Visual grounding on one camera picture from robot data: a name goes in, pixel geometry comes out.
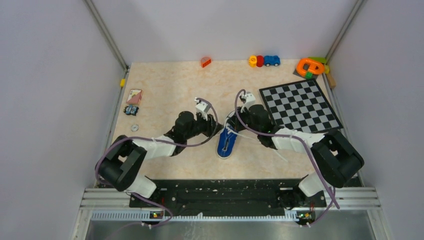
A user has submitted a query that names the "blue canvas sneaker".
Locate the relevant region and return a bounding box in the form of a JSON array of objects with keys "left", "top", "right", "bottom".
[{"left": 217, "top": 110, "right": 238, "bottom": 159}]

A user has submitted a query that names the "orange lego brick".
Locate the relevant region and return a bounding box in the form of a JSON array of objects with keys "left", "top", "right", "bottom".
[{"left": 200, "top": 56, "right": 212, "bottom": 68}]

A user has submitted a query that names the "yellow toy block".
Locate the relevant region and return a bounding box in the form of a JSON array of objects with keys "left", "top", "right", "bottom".
[{"left": 248, "top": 55, "right": 258, "bottom": 68}]

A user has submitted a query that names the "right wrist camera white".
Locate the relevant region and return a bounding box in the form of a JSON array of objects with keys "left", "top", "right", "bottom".
[{"left": 239, "top": 91, "right": 256, "bottom": 113}]

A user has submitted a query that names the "red toy block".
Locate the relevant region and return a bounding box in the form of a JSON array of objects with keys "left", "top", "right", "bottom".
[{"left": 256, "top": 55, "right": 264, "bottom": 68}]

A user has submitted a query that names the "small blue toy robot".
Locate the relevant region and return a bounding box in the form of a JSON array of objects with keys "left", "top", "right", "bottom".
[{"left": 123, "top": 104, "right": 140, "bottom": 116}]

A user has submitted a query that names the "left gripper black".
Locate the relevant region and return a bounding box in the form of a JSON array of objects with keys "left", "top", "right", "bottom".
[{"left": 184, "top": 111, "right": 224, "bottom": 140}]

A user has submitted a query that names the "white cable duct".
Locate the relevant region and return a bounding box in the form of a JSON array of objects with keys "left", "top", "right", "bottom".
[{"left": 90, "top": 209, "right": 299, "bottom": 222}]

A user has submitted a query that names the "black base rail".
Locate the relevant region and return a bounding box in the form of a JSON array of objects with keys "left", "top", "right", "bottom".
[{"left": 149, "top": 178, "right": 328, "bottom": 218}]

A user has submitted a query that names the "yellow clip on frame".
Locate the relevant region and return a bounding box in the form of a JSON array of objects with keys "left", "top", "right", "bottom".
[{"left": 119, "top": 78, "right": 126, "bottom": 88}]

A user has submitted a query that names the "black white chessboard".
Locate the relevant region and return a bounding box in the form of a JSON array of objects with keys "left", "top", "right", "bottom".
[{"left": 259, "top": 78, "right": 343, "bottom": 133}]

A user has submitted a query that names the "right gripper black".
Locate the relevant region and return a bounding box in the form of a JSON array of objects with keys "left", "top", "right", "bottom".
[{"left": 227, "top": 105, "right": 261, "bottom": 135}]

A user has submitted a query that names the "pink triangle puzzle card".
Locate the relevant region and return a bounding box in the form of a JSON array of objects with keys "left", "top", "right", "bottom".
[{"left": 126, "top": 89, "right": 143, "bottom": 106}]

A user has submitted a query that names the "green toy block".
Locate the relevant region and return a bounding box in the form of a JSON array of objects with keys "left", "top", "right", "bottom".
[{"left": 308, "top": 56, "right": 328, "bottom": 65}]

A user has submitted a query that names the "white shoelace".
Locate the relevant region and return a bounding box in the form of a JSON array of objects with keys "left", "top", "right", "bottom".
[{"left": 224, "top": 123, "right": 289, "bottom": 163}]

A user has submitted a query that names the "blue toy car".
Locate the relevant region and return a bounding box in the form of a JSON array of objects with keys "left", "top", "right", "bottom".
[{"left": 263, "top": 55, "right": 281, "bottom": 67}]

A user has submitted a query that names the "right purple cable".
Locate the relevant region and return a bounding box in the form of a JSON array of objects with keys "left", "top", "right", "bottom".
[{"left": 234, "top": 89, "right": 341, "bottom": 227}]

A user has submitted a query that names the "purple cable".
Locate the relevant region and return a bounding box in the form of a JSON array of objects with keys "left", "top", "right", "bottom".
[
  {"left": 94, "top": 97, "right": 220, "bottom": 229},
  {"left": 234, "top": 89, "right": 341, "bottom": 227}
]

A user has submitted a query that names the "orange plastic ring toy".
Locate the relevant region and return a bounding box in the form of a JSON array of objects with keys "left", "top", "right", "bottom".
[{"left": 295, "top": 58, "right": 325, "bottom": 78}]

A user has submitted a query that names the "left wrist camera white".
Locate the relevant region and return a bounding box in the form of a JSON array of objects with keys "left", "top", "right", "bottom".
[{"left": 194, "top": 97, "right": 211, "bottom": 121}]

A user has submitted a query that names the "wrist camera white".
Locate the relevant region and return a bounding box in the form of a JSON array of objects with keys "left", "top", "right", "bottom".
[
  {"left": 239, "top": 91, "right": 256, "bottom": 113},
  {"left": 194, "top": 97, "right": 211, "bottom": 121}
]

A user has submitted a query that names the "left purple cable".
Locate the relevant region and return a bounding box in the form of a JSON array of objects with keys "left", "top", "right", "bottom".
[{"left": 94, "top": 97, "right": 220, "bottom": 229}]

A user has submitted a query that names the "wooden block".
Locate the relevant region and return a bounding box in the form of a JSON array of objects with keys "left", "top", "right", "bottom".
[{"left": 326, "top": 73, "right": 337, "bottom": 89}]

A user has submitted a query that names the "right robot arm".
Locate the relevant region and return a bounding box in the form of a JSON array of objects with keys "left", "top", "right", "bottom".
[{"left": 226, "top": 104, "right": 365, "bottom": 206}]

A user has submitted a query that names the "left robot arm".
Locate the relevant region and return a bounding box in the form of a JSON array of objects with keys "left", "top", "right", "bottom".
[{"left": 95, "top": 111, "right": 223, "bottom": 207}]

